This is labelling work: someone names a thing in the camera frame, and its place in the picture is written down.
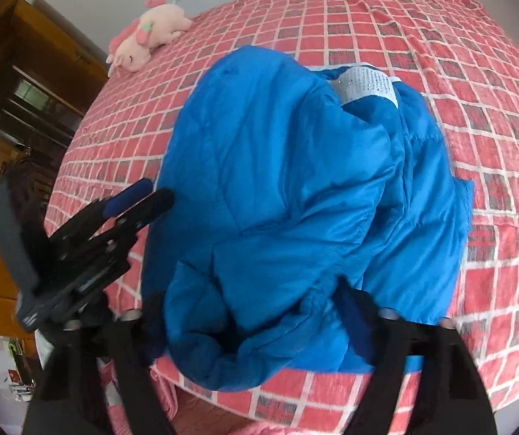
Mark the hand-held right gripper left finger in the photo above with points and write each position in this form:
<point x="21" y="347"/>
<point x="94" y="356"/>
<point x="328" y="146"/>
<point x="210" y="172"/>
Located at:
<point x="153" y="330"/>

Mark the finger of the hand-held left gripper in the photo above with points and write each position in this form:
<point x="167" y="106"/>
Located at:
<point x="148" y="210"/>
<point x="130" y="197"/>

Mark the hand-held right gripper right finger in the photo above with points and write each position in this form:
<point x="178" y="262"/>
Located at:
<point x="354" y="321"/>

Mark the blue padded jacket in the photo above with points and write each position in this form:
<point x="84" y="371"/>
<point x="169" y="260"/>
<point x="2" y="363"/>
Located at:
<point x="286" y="190"/>

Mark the pink plush toy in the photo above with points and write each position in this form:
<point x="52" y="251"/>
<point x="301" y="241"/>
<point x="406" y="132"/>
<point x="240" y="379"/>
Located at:
<point x="146" y="38"/>

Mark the red plaid blanket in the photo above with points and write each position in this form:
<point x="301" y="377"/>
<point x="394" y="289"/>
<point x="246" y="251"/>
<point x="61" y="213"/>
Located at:
<point x="490" y="136"/>

